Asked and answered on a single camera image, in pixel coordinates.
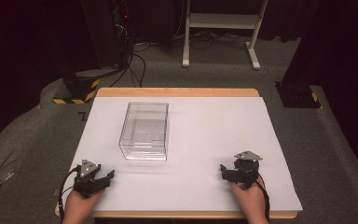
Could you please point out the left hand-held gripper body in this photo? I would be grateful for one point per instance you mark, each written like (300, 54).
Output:
(85, 179)

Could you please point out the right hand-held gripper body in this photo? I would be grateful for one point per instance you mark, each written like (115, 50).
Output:
(245, 169)

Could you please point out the person's left hand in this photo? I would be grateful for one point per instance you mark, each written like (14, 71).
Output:
(81, 202)

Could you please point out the person's right hand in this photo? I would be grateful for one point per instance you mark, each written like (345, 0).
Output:
(249, 199)

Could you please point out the white table mat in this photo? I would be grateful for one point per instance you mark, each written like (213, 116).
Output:
(205, 133)

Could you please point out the clear plastic box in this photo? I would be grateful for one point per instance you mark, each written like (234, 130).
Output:
(144, 132)

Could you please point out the wooden table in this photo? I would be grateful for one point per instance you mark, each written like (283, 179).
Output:
(177, 92)

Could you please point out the black yellow striped stand base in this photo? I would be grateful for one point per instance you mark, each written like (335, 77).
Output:
(80, 88)

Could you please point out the dark equipment column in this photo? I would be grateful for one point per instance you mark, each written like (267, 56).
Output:
(105, 34)

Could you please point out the white metal stand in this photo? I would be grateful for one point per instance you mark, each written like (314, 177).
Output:
(223, 21)

